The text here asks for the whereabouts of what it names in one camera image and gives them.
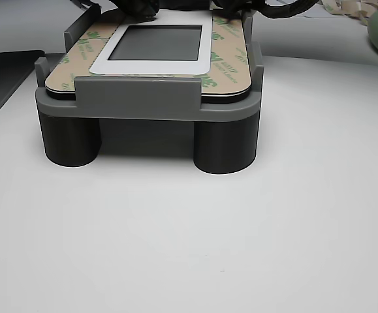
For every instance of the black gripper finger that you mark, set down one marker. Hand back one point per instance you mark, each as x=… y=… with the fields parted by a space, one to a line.
x=149 y=7
x=130 y=6

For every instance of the tan 3M tape liner film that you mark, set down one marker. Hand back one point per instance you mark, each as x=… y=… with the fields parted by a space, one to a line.
x=228 y=65

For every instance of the pile of peeled film strips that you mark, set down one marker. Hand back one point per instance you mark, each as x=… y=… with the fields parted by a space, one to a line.
x=348 y=8

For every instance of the white framed display device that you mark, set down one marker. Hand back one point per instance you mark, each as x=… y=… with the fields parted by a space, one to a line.
x=156 y=66

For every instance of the gray 3D-printed fixture holder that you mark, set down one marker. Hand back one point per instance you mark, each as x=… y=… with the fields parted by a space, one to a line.
x=136 y=98

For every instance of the gray flat tray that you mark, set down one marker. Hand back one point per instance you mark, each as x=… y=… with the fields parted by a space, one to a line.
x=2 y=81

